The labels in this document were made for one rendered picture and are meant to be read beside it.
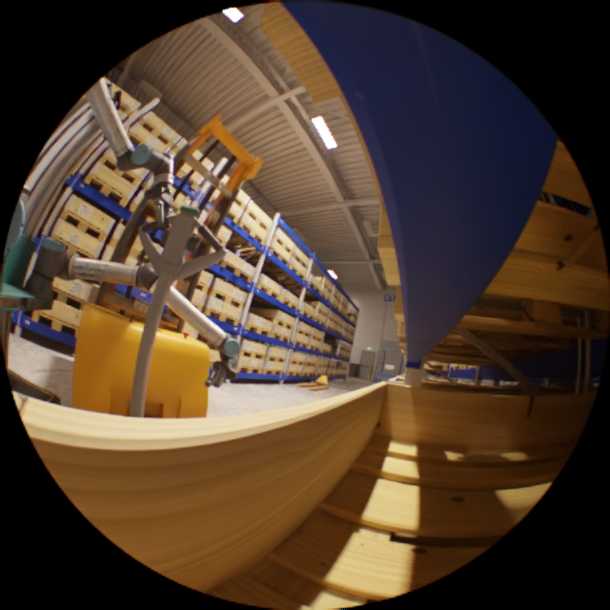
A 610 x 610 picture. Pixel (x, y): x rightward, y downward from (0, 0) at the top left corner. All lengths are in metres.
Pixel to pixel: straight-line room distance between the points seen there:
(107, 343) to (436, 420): 1.34
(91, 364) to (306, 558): 1.00
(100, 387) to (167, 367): 0.40
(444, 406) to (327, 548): 0.59
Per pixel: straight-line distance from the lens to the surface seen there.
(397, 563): 0.32
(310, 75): 0.19
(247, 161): 2.19
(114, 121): 1.03
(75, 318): 3.08
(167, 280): 0.85
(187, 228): 0.85
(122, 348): 1.09
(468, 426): 0.80
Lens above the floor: 1.00
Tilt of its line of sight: 13 degrees up
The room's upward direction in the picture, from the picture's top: 14 degrees clockwise
